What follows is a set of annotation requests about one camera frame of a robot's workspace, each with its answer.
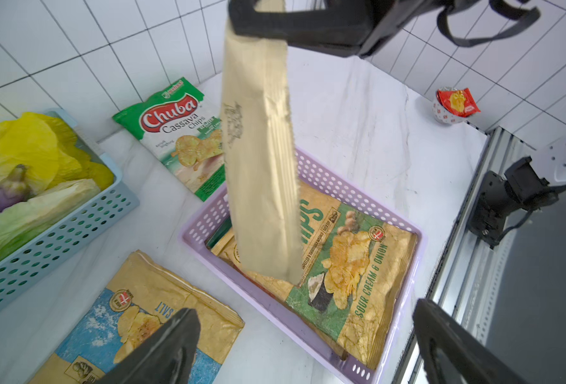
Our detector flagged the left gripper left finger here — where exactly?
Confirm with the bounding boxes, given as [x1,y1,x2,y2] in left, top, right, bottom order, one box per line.
[99,308,201,384]

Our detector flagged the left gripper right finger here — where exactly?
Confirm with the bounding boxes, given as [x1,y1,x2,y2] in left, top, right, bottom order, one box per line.
[413,299,526,384]

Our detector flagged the yellow lettuce toy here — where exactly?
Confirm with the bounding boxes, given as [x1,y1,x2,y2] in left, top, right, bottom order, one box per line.
[0,112,114,195]

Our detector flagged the aluminium rail frame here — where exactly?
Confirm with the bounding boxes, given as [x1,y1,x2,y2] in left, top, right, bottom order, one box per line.
[390,125,538,384]

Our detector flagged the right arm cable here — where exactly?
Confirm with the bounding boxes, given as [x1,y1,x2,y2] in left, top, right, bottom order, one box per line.
[436,0,542,49]

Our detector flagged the blue plastic basket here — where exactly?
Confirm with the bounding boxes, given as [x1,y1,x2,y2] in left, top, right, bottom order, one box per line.
[0,108,140,311]

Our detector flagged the beige red cassava chips bag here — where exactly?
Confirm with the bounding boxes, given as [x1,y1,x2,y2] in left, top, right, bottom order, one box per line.
[222,23,303,285]

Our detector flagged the purple plastic basket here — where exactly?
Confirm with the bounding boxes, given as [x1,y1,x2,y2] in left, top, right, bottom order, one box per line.
[178,149,426,383]

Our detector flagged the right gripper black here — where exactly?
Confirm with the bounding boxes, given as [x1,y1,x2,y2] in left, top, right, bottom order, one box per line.
[228,0,455,58]

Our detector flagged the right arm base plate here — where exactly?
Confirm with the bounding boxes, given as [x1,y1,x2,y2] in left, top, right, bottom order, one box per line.
[467,171,523,249]

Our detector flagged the purple eggplant toy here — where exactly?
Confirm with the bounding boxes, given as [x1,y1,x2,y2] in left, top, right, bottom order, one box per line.
[0,164,32,213]

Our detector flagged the blue salt chips bag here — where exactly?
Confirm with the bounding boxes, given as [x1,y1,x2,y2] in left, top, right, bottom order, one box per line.
[31,251,245,383]

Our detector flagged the small red snack packet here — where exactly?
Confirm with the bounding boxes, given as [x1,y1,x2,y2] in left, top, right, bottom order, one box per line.
[433,87,481,125]

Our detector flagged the sour cream onion chips bag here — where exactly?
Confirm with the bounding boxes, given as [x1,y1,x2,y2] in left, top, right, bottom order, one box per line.
[210,179,419,371]

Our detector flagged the green Chuba cassava chips bag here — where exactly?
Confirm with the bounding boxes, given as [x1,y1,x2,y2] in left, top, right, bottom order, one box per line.
[113,78,225,201]

